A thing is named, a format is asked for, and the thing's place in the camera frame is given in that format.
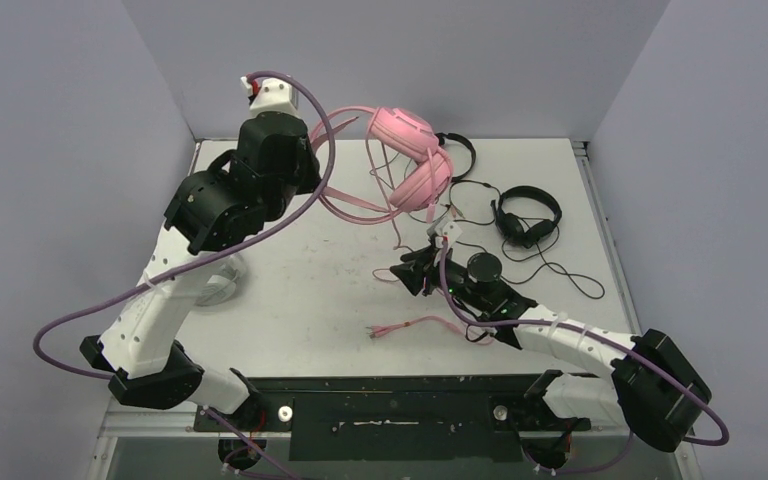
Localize small black on-ear headphones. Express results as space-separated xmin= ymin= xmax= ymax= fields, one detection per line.
xmin=435 ymin=132 xmax=477 ymax=183

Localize black headset with microphone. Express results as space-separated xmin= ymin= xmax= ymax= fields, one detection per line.
xmin=446 ymin=180 xmax=607 ymax=301

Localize aluminium frame rail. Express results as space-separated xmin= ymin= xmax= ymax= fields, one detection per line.
xmin=89 ymin=391 xmax=685 ymax=479

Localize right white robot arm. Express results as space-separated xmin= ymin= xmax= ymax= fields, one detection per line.
xmin=389 ymin=245 xmax=730 ymax=452

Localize white grey gaming headset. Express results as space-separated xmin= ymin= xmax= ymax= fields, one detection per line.
xmin=195 ymin=254 xmax=247 ymax=307

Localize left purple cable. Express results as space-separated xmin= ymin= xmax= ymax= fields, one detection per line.
xmin=32 ymin=70 xmax=338 ymax=381

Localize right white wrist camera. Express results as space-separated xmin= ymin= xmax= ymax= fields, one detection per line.
xmin=427 ymin=218 xmax=463 ymax=248

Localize purple cable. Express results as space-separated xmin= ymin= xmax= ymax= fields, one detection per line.
xmin=32 ymin=70 xmax=338 ymax=381
xmin=438 ymin=238 xmax=731 ymax=478

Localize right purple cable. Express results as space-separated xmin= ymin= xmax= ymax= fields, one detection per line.
xmin=438 ymin=238 xmax=731 ymax=478

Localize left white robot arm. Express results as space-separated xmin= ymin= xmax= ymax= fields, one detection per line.
xmin=81 ymin=112 xmax=321 ymax=430

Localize pink headset with cable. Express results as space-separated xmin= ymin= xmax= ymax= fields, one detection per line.
xmin=309 ymin=105 xmax=495 ymax=346

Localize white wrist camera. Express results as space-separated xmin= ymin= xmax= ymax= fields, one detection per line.
xmin=240 ymin=76 xmax=300 ymax=118
xmin=427 ymin=218 xmax=463 ymax=248

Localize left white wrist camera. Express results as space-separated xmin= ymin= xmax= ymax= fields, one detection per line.
xmin=240 ymin=76 xmax=300 ymax=118

